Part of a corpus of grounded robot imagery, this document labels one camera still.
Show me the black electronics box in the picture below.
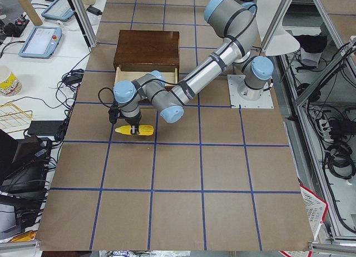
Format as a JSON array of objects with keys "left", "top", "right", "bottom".
[{"left": 1, "top": 131, "right": 52, "bottom": 194}]

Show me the black power adapter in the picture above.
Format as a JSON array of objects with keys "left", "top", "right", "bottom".
[{"left": 62, "top": 69, "right": 84, "bottom": 86}]

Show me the yellow corn cob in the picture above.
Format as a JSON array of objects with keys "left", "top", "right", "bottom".
[{"left": 115, "top": 125, "right": 154, "bottom": 136}]

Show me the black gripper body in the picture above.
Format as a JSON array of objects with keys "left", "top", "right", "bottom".
[{"left": 125, "top": 113, "right": 141, "bottom": 126}]

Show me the far teach pendant tablet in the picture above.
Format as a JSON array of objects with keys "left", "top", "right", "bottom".
[{"left": 41, "top": 0, "right": 73, "bottom": 22}]

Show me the light wood drawer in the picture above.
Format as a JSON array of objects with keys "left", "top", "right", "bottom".
[{"left": 113, "top": 63, "right": 179, "bottom": 104}]

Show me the aluminium frame post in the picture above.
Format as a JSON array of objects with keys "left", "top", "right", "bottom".
[{"left": 67, "top": 0, "right": 97, "bottom": 48}]

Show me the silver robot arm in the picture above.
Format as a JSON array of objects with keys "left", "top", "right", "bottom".
[
  {"left": 129, "top": 0, "right": 258, "bottom": 135},
  {"left": 110, "top": 0, "right": 274, "bottom": 136}
]

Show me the white red plastic basket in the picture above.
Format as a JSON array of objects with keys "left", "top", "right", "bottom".
[{"left": 300, "top": 185, "right": 328, "bottom": 240}]

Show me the near teach pendant tablet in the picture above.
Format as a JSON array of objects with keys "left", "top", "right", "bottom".
[{"left": 18, "top": 27, "right": 62, "bottom": 59}]

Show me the gold wire rack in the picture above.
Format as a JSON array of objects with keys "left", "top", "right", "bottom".
[{"left": 0, "top": 103, "right": 33, "bottom": 133}]

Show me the dark brown wooden box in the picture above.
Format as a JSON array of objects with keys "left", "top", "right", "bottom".
[{"left": 113, "top": 30, "right": 180, "bottom": 72}]

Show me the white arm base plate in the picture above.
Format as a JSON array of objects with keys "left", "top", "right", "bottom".
[{"left": 228, "top": 75, "right": 274, "bottom": 109}]

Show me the white lamp shade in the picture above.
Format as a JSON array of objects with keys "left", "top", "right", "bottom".
[{"left": 256, "top": 0, "right": 300, "bottom": 56}]

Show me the popcorn paper cup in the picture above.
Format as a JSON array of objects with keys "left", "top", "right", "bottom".
[{"left": 0, "top": 65, "right": 22, "bottom": 96}]

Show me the cardboard tube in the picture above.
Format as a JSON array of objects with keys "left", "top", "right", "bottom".
[{"left": 17, "top": 0, "right": 43, "bottom": 26}]

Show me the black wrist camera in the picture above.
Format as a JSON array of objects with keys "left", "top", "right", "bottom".
[{"left": 108, "top": 106, "right": 120, "bottom": 125}]

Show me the teach pendant tablet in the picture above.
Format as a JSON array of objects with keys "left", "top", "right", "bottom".
[
  {"left": 41, "top": 0, "right": 73, "bottom": 22},
  {"left": 18, "top": 27, "right": 62, "bottom": 59}
]

